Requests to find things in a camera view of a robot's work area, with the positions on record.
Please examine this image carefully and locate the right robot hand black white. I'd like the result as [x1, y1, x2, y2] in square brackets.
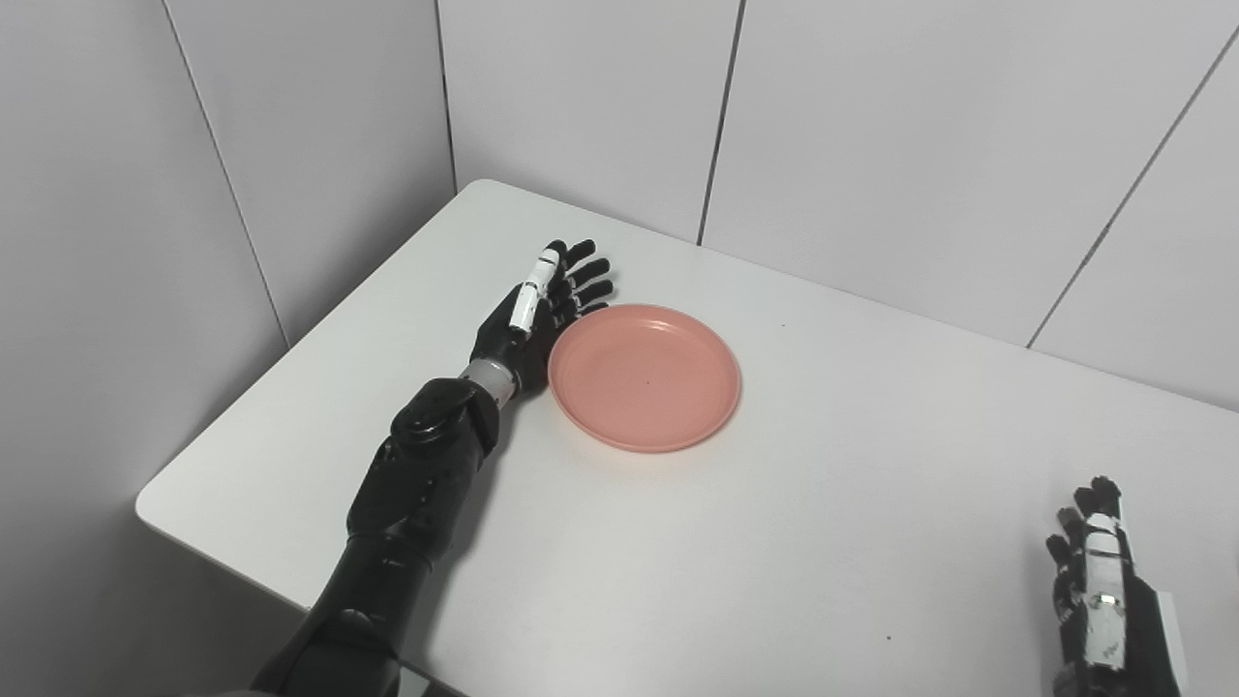
[1044, 475, 1189, 697]

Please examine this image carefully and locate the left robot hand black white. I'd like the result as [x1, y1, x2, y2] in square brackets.
[469, 238, 616, 396]

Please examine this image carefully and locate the pink plate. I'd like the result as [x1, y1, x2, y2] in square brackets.
[547, 304, 742, 454]

